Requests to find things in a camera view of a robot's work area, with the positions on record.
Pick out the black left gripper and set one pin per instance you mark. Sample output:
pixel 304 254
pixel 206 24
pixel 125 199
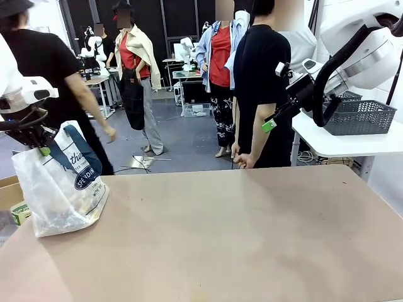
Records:
pixel 28 132

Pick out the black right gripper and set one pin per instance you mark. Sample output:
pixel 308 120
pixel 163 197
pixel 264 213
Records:
pixel 302 91

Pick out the grey plastic lattice basket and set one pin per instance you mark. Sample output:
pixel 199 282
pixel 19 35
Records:
pixel 365 118
pixel 351 96

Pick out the collaborator right forearm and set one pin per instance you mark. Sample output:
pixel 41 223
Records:
pixel 263 132

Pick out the hat wearer forearm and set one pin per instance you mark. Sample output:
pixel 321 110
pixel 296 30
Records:
pixel 91 104

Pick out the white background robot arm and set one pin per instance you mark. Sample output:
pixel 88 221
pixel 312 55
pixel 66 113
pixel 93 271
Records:
pixel 91 47
pixel 187 50

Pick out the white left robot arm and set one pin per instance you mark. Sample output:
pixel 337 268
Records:
pixel 28 91

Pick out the collaborator left forearm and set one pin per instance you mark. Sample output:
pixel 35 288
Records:
pixel 236 126

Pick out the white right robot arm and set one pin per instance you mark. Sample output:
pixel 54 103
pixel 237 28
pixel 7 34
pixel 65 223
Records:
pixel 362 53

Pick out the collaborator right hand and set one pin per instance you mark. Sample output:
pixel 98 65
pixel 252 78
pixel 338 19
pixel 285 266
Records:
pixel 248 161

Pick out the collaborator left hand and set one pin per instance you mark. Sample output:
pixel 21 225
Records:
pixel 237 154

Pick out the hat wearer hand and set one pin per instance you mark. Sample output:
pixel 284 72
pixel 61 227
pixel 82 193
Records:
pixel 110 134

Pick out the brown cardboard box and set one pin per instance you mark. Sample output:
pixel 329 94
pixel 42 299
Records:
pixel 9 192

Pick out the collaborator body in black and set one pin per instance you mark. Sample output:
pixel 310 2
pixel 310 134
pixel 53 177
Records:
pixel 261 63

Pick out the green printed carton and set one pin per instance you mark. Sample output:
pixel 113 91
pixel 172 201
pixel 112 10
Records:
pixel 20 214

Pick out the clear plastic storage bin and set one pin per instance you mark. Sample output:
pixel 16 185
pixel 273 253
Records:
pixel 196 110

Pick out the white side table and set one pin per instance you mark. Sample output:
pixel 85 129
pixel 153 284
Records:
pixel 346 144

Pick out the black equipment case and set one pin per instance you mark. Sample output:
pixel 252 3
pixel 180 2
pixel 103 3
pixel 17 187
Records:
pixel 195 92

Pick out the person in red shirt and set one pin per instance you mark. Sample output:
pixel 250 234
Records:
pixel 220 56

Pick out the person in black hat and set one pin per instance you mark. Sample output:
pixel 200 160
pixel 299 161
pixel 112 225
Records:
pixel 37 53

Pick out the metal sheet on floor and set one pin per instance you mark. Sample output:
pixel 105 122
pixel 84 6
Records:
pixel 148 161

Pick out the background person in black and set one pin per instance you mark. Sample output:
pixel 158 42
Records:
pixel 108 47

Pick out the black tripod stand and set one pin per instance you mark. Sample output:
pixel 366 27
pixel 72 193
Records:
pixel 392 88

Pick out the mannequin cream jacket grey trousers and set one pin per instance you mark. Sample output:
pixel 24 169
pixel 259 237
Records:
pixel 135 56

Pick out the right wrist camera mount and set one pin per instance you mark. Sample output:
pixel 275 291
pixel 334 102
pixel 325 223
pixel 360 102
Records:
pixel 283 70

